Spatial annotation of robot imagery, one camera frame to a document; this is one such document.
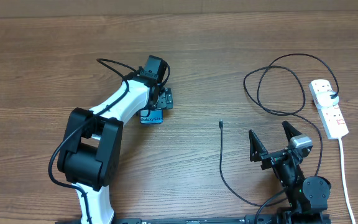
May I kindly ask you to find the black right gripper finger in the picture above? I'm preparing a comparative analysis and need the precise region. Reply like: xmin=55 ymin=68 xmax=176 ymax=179
xmin=282 ymin=121 xmax=302 ymax=144
xmin=249 ymin=130 xmax=268 ymax=162

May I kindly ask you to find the black USB charging cable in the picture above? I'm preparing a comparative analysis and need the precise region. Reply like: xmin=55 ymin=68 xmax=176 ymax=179
xmin=218 ymin=53 xmax=340 ymax=208

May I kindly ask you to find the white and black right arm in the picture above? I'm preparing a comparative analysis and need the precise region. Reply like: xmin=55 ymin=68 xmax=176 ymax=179
xmin=245 ymin=121 xmax=331 ymax=224

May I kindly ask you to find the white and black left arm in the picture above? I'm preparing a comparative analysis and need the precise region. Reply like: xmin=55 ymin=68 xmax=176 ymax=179
xmin=48 ymin=55 xmax=173 ymax=223

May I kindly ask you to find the white charger plug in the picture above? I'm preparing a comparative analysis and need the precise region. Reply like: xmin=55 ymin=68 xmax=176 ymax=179
xmin=314 ymin=91 xmax=339 ymax=110

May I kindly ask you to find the white power strip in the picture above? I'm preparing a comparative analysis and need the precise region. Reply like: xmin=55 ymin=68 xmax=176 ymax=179
xmin=309 ymin=79 xmax=349 ymax=139

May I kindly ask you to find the white power strip cord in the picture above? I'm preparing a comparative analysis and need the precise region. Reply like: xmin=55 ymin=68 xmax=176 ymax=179
xmin=337 ymin=138 xmax=357 ymax=224

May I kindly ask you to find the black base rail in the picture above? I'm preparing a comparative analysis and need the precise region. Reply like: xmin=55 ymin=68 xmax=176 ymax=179
xmin=54 ymin=213 xmax=332 ymax=224

